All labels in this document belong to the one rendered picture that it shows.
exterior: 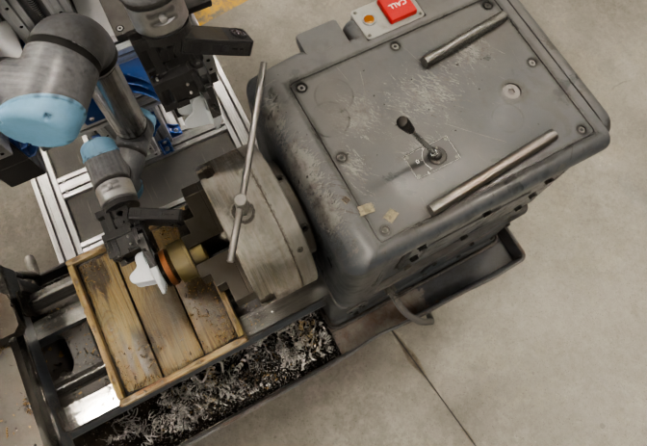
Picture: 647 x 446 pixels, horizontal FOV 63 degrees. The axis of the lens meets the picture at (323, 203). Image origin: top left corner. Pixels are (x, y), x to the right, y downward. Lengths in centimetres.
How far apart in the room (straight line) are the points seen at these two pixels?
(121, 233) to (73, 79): 33
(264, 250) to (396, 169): 28
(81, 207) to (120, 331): 96
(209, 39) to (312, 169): 30
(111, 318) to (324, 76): 73
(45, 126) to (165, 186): 125
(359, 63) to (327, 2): 174
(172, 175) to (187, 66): 136
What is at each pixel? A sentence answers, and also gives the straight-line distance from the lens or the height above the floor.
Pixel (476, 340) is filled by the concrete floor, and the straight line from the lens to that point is 224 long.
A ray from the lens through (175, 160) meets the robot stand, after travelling 217.
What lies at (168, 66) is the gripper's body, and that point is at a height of 147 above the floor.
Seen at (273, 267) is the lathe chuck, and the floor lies 118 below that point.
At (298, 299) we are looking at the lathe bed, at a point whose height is 87.
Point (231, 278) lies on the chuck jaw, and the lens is 105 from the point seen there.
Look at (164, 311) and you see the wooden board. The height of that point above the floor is 89.
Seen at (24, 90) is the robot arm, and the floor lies 143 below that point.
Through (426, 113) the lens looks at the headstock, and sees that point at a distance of 103.
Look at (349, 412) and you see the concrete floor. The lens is 214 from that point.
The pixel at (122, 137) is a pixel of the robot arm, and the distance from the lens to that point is 129.
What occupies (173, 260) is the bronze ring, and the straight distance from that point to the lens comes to 107.
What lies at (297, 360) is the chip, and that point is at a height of 56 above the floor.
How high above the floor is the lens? 213
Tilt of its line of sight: 71 degrees down
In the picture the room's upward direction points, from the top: 4 degrees clockwise
